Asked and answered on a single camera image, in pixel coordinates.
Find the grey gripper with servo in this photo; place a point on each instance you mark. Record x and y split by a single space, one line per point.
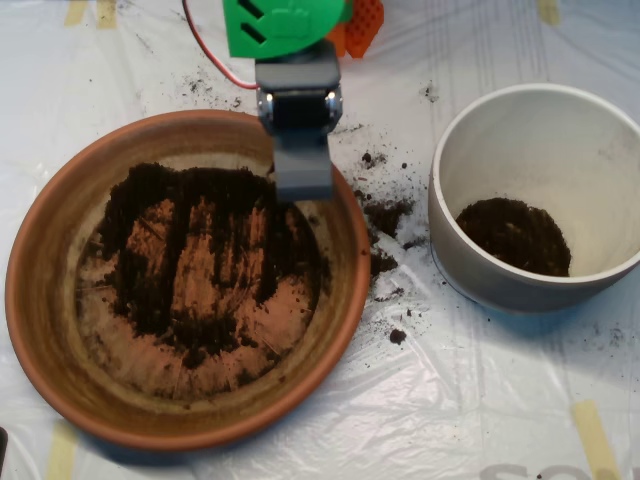
298 112

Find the dark soil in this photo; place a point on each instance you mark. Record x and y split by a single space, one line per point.
145 300
515 240

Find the dark brown crumb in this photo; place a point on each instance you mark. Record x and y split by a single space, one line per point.
367 158
397 336

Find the spilled soil pile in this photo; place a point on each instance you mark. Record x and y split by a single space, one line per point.
387 215

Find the white ceramic pot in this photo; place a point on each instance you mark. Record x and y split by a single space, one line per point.
550 150

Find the terracotta saucer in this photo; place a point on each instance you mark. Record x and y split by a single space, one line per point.
50 320

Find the beige masking tape strip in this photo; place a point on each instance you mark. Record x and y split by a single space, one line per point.
595 440
106 12
62 450
548 10
75 12

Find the clear plastic cover sheet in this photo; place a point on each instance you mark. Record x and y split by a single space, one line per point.
450 400

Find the black object at edge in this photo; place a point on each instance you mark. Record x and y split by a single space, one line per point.
2 445

